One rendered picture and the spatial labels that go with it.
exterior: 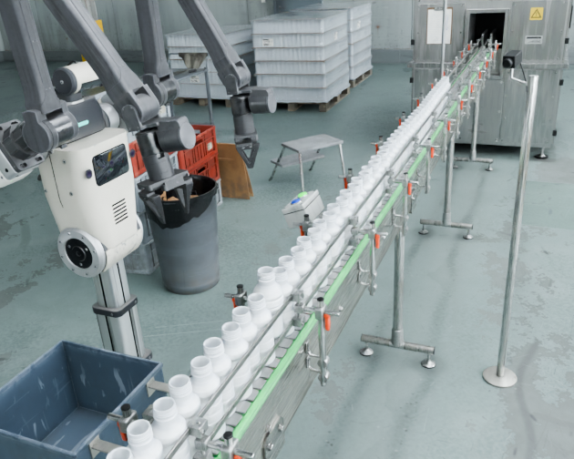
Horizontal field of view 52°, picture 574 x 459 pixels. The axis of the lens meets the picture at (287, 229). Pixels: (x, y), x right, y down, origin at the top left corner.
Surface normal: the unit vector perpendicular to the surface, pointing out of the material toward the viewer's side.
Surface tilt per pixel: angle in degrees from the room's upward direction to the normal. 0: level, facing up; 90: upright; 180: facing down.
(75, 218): 101
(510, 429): 0
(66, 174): 90
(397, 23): 90
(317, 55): 90
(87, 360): 90
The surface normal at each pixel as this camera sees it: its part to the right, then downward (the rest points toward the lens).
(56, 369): 0.92, 0.11
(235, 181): -0.35, 0.54
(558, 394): -0.06, -0.91
